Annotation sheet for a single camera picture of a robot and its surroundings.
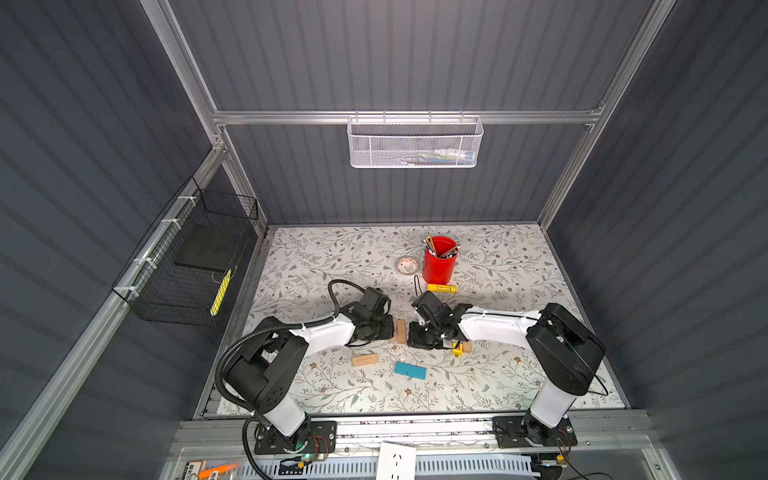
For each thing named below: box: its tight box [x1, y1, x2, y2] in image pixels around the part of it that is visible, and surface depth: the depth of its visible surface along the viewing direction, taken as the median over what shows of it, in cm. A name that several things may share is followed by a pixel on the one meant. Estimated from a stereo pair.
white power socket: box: [376, 442, 417, 480], surface depth 69 cm
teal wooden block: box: [394, 361, 427, 380], surface depth 86 cm
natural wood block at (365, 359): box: [351, 353, 379, 367], surface depth 88 cm
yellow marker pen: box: [427, 284, 457, 294], surface depth 102 cm
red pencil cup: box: [422, 235, 461, 285], surface depth 99 cm
